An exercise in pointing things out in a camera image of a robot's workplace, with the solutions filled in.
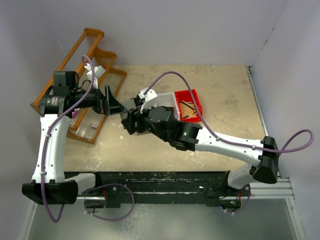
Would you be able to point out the white plastic bin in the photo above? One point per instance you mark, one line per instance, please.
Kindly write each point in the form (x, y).
(168, 100)

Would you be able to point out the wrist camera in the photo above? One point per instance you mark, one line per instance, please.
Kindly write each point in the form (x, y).
(148, 98)
(98, 71)

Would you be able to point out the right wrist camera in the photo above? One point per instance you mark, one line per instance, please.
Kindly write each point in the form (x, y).
(148, 98)

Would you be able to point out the grey card holder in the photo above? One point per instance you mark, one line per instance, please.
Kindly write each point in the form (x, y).
(130, 104)

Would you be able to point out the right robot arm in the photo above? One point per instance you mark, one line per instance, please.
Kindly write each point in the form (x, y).
(261, 163)

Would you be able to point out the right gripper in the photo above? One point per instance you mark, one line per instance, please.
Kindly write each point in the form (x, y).
(134, 115)

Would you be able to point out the red plastic bin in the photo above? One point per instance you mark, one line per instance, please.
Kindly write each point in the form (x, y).
(184, 95)

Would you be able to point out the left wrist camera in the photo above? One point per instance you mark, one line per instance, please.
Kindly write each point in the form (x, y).
(98, 71)

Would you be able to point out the gold cards in red bin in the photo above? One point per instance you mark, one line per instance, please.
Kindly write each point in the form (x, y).
(188, 109)

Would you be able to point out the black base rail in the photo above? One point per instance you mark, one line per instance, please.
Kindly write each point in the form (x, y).
(207, 188)

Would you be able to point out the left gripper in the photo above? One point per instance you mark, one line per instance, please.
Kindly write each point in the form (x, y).
(101, 106)

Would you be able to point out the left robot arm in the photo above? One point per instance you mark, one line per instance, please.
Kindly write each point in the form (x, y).
(48, 183)

